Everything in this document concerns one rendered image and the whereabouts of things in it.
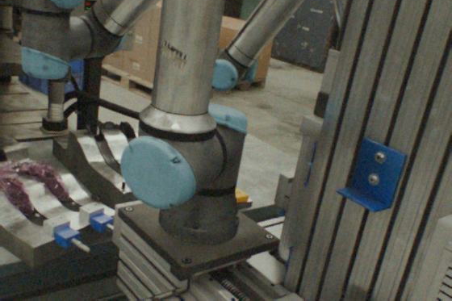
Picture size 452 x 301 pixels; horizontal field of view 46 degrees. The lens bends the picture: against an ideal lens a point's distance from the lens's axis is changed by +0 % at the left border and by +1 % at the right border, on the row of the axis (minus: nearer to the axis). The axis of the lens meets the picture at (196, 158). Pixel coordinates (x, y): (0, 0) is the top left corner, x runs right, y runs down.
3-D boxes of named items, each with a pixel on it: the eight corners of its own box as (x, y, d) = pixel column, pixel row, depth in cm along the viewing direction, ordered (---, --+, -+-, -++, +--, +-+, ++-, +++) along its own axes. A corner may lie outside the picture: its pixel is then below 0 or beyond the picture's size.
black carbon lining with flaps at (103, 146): (173, 180, 156) (177, 151, 152) (125, 188, 147) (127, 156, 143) (119, 140, 181) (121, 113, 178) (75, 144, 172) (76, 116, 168)
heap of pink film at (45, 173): (78, 198, 139) (80, 171, 137) (20, 219, 126) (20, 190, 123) (18, 165, 153) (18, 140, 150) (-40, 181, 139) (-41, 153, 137)
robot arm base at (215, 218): (254, 233, 98) (264, 186, 94) (189, 252, 89) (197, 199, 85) (205, 198, 109) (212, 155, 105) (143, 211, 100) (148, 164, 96)
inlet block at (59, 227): (96, 257, 121) (98, 236, 119) (79, 265, 117) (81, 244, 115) (60, 234, 128) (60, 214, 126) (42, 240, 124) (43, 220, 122)
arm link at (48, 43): (90, 74, 93) (94, 11, 89) (46, 84, 84) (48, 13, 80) (56, 64, 97) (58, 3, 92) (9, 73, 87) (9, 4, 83)
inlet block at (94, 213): (129, 240, 129) (131, 221, 127) (115, 248, 125) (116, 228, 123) (93, 220, 136) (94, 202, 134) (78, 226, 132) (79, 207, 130)
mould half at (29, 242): (116, 231, 138) (120, 193, 134) (32, 268, 118) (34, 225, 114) (3, 167, 164) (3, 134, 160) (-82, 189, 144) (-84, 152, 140)
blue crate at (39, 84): (86, 93, 532) (87, 72, 524) (48, 98, 503) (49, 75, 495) (53, 77, 569) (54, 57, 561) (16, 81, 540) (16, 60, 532)
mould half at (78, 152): (198, 206, 157) (204, 165, 152) (120, 222, 142) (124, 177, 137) (120, 147, 194) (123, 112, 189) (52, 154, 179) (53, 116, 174)
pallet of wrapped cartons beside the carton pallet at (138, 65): (215, 98, 586) (228, 12, 552) (160, 105, 532) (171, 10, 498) (146, 70, 664) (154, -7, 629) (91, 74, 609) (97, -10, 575)
